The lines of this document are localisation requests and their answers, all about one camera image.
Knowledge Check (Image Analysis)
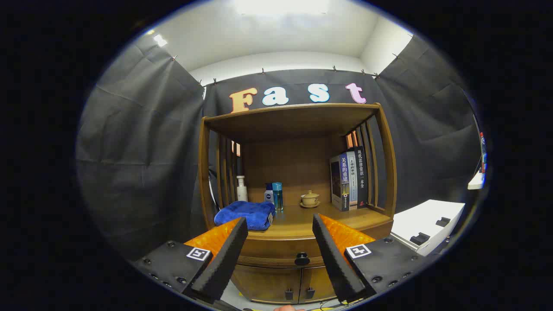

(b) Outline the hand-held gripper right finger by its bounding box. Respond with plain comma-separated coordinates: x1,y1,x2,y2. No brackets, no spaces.
312,213,426,303

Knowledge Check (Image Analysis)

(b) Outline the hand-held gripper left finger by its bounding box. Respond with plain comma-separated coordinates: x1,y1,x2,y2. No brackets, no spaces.
132,217,249,305

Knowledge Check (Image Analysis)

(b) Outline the wooden cabinet door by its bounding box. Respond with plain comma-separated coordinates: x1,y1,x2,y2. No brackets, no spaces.
231,264,302,304
299,266,337,303

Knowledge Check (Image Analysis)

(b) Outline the wooden countertop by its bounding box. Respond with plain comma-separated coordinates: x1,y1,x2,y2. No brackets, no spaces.
214,202,391,240

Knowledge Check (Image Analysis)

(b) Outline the wooden cabinet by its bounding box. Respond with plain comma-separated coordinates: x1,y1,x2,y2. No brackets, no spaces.
198,102,397,305

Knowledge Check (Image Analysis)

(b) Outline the blue folded towel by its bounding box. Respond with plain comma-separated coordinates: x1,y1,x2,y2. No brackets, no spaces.
214,201,276,231

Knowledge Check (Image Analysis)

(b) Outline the beige lidded teacup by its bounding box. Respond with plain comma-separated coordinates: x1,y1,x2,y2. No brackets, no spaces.
300,190,321,209

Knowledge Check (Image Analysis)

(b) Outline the white pump bottle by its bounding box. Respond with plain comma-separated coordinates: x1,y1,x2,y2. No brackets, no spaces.
236,175,249,203

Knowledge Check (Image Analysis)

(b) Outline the dark blue book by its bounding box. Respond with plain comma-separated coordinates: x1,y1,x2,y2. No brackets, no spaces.
330,153,350,212

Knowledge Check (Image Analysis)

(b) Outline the pale blue book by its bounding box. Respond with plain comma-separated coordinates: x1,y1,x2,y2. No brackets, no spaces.
346,150,358,209

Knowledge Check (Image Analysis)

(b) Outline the clear blue bottle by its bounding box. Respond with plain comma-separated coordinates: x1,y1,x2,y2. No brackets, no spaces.
272,182,284,212

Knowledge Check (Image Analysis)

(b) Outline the black book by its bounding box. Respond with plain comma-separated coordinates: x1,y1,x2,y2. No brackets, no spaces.
353,146,369,208

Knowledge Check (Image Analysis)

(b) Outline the black backdrop cloth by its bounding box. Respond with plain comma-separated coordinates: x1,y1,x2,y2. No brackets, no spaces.
76,32,482,262

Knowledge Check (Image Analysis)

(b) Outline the white box with black handles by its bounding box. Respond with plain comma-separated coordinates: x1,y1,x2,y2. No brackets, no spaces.
390,199,466,256

